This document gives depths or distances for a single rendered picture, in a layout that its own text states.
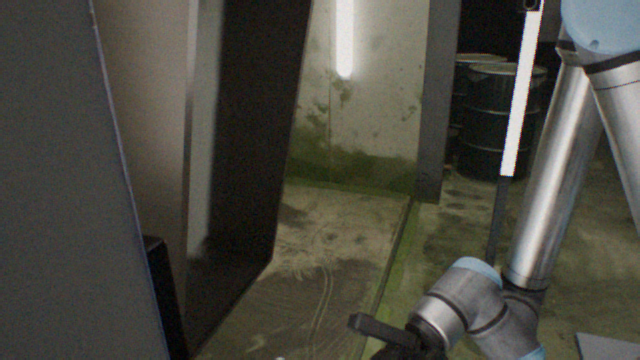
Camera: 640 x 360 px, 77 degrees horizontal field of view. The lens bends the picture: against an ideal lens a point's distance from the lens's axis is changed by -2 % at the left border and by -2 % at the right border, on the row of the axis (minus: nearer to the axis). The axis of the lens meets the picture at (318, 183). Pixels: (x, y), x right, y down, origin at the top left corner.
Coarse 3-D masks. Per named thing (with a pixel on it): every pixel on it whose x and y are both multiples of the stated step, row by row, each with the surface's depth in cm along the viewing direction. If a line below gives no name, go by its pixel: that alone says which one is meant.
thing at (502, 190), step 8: (504, 176) 195; (504, 184) 196; (496, 192) 200; (504, 192) 197; (496, 200) 200; (504, 200) 199; (496, 208) 202; (504, 208) 200; (496, 216) 203; (496, 224) 205; (496, 232) 206; (488, 240) 212; (496, 240) 208; (488, 248) 211; (496, 248) 210; (488, 256) 213; (488, 264) 215
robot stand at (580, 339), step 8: (576, 336) 95; (584, 336) 95; (592, 336) 95; (600, 336) 95; (576, 344) 95; (584, 344) 93; (592, 344) 93; (600, 344) 93; (608, 344) 93; (616, 344) 92; (624, 344) 92; (632, 344) 92; (584, 352) 91; (592, 352) 91; (600, 352) 90; (608, 352) 90; (616, 352) 90; (624, 352) 90; (632, 352) 90
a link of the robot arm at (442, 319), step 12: (420, 300) 72; (432, 300) 70; (420, 312) 69; (432, 312) 68; (444, 312) 68; (432, 324) 67; (444, 324) 67; (456, 324) 67; (444, 336) 66; (456, 336) 67; (444, 348) 69
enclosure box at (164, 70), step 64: (128, 0) 69; (192, 0) 66; (256, 0) 122; (128, 64) 74; (192, 64) 71; (256, 64) 130; (128, 128) 79; (192, 128) 142; (256, 128) 139; (192, 192) 156; (256, 192) 149; (192, 256) 152; (256, 256) 159; (192, 320) 126
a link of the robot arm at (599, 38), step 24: (576, 0) 46; (600, 0) 45; (624, 0) 44; (576, 24) 47; (600, 24) 45; (624, 24) 44; (576, 48) 52; (600, 48) 46; (624, 48) 45; (600, 72) 49; (624, 72) 47; (600, 96) 51; (624, 96) 48; (624, 120) 49; (624, 144) 51; (624, 168) 52
